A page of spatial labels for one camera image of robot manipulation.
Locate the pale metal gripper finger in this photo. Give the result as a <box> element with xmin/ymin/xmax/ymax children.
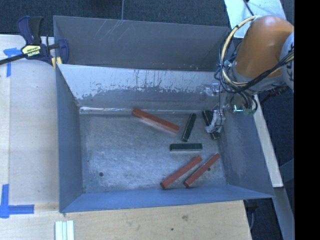
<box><xmin>211</xmin><ymin>109</ymin><xmax>225</xmax><ymax>125</ymax></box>
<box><xmin>204</xmin><ymin>123</ymin><xmax>223</xmax><ymax>135</ymax></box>

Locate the dark green block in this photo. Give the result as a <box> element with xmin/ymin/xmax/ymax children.
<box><xmin>169</xmin><ymin>142</ymin><xmax>204</xmax><ymax>153</ymax></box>
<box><xmin>201</xmin><ymin>109</ymin><xmax>221</xmax><ymax>141</ymax></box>
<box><xmin>180</xmin><ymin>112</ymin><xmax>197</xmax><ymax>143</ymax></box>

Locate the red-brown flat block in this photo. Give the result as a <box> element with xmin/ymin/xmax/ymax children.
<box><xmin>183</xmin><ymin>152</ymin><xmax>222</xmax><ymax>189</ymax></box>
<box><xmin>159</xmin><ymin>155</ymin><xmax>203</xmax><ymax>191</ymax></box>
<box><xmin>131</xmin><ymin>107</ymin><xmax>181</xmax><ymax>135</ymax></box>

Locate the grey metal bin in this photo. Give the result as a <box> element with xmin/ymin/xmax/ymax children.
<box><xmin>52</xmin><ymin>15</ymin><xmax>276</xmax><ymax>214</ymax></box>

